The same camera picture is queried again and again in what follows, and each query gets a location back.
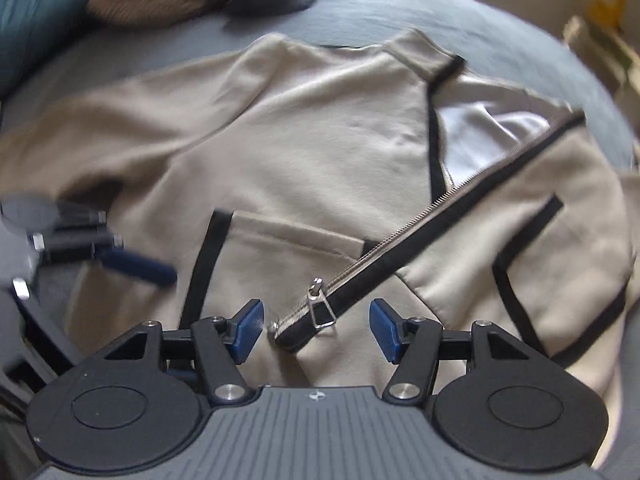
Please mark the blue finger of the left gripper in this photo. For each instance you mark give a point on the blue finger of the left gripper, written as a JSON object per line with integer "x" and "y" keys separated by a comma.
{"x": 137, "y": 266}

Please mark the beige zip hoodie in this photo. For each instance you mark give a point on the beige zip hoodie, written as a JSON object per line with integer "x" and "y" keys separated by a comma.
{"x": 316, "y": 179}

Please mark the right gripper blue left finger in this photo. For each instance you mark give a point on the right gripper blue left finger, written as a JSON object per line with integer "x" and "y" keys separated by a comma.
{"x": 243, "y": 331}

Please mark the checked pink cloth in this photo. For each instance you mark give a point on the checked pink cloth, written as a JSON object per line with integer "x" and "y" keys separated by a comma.
{"x": 136, "y": 14}

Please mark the grey-blue bed blanket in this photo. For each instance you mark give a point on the grey-blue bed blanket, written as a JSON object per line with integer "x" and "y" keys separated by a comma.
{"x": 491, "y": 41}

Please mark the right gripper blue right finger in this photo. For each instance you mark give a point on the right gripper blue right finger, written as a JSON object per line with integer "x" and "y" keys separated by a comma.
{"x": 389, "y": 330}

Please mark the yellow box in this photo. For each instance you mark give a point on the yellow box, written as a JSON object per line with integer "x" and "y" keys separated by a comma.
{"x": 607, "y": 13}

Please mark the blue duvet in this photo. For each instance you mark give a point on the blue duvet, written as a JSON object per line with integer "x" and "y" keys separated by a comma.
{"x": 34, "y": 31}

